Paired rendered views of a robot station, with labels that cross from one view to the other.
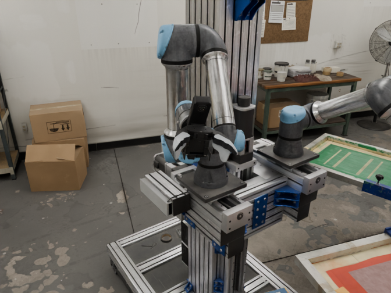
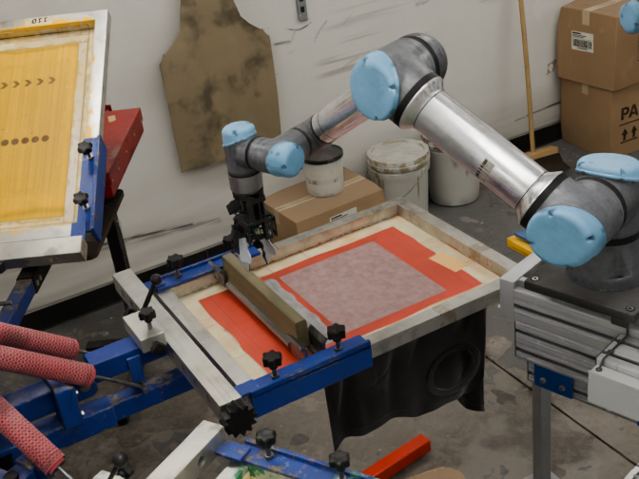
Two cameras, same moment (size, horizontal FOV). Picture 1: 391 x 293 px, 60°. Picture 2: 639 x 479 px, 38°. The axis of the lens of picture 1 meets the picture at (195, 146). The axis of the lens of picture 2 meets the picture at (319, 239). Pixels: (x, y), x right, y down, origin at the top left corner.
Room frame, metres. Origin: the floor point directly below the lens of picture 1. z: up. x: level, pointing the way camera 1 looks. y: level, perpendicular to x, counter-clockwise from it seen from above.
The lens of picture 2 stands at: (2.97, -1.22, 2.20)
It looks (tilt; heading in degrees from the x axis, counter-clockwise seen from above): 28 degrees down; 171
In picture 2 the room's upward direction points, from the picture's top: 8 degrees counter-clockwise
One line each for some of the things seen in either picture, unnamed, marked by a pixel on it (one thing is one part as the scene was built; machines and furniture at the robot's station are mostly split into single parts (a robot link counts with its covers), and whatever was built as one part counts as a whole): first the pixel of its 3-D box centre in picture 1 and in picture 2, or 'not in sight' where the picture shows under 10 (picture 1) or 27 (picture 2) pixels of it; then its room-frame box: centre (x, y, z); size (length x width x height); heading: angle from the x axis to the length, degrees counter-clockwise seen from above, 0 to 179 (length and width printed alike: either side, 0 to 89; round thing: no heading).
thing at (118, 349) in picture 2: not in sight; (125, 354); (1.13, -1.42, 1.02); 0.17 x 0.06 x 0.05; 108
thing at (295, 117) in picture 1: (292, 121); (608, 192); (1.58, -0.48, 1.42); 0.13 x 0.12 x 0.14; 129
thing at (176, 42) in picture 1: (178, 98); not in sight; (1.27, 0.07, 1.63); 0.15 x 0.12 x 0.55; 99
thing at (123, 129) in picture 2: not in sight; (63, 154); (-0.11, -1.59, 1.06); 0.61 x 0.46 x 0.12; 168
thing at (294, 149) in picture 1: (288, 142); (607, 247); (1.57, -0.47, 1.31); 0.15 x 0.15 x 0.10
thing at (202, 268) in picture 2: not in sight; (207, 275); (0.77, -1.20, 0.97); 0.30 x 0.05 x 0.07; 108
